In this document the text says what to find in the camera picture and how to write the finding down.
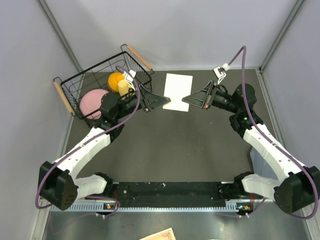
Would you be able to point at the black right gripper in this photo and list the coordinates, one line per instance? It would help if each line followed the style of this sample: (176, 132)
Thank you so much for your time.
(204, 98)

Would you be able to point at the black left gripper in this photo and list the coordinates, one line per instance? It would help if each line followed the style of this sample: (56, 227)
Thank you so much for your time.
(151, 100)

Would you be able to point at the cream paper letter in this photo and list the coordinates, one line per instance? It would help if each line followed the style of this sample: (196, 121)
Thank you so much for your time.
(176, 87)

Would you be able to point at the grey blue envelope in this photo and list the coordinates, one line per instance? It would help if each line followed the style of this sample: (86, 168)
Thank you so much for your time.
(260, 165)

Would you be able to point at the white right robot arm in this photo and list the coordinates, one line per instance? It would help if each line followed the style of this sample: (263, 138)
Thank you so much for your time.
(296, 185)

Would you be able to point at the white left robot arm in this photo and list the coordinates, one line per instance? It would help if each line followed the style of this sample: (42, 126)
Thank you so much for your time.
(58, 182)

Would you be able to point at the pale yellow mug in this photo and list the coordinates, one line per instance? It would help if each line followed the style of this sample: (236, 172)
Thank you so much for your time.
(125, 89)

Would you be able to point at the orange bowl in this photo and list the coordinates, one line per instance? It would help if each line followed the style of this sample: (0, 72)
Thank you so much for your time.
(113, 81)

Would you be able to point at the pink plate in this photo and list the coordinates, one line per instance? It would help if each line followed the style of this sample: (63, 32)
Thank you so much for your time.
(91, 103)

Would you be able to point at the brown patterned paper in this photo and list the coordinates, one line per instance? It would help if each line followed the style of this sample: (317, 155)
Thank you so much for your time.
(167, 234)

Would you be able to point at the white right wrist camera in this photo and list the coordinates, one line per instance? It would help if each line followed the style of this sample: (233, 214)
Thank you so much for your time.
(221, 72)

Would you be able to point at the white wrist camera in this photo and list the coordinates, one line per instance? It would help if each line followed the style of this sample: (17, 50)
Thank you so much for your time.
(128, 77)
(221, 72)

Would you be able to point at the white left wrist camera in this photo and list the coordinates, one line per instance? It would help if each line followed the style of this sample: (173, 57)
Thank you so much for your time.
(128, 77)

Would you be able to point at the black wire dish basket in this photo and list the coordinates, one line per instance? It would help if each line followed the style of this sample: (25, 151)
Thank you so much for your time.
(74, 88)

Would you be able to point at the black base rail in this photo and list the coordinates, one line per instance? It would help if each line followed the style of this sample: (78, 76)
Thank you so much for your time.
(175, 194)

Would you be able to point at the grey slotted cable duct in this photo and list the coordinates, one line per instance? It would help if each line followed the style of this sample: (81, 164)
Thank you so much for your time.
(109, 206)

